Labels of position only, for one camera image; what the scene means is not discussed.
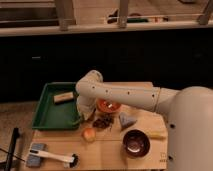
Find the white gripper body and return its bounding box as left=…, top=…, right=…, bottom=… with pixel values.
left=77, top=96, right=96, bottom=120

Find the green pepper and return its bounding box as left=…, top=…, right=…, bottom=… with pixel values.
left=71, top=117, right=82, bottom=126

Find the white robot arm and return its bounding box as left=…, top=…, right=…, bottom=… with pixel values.
left=76, top=70, right=213, bottom=171

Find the tan block in tray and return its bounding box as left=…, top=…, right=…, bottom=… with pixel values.
left=53, top=92, right=74, bottom=104

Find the green plastic tray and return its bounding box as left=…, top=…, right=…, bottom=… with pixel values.
left=32, top=82, right=81, bottom=131

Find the orange bowl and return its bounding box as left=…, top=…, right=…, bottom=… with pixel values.
left=96, top=99, right=121, bottom=113

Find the dark grape bunch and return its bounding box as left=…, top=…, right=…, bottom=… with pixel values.
left=92, top=115, right=114, bottom=129

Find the orange peach fruit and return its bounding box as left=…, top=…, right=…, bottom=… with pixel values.
left=83, top=128, right=96, bottom=142

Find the dark brown bowl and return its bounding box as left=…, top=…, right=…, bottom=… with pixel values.
left=122, top=129, right=150, bottom=158

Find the black pole stand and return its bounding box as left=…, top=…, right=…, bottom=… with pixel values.
left=4, top=127, right=20, bottom=171

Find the blue grey sponge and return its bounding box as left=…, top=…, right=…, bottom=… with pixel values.
left=26, top=143, right=46, bottom=168

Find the white handled dish brush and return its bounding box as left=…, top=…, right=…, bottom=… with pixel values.
left=29, top=150, right=78, bottom=168

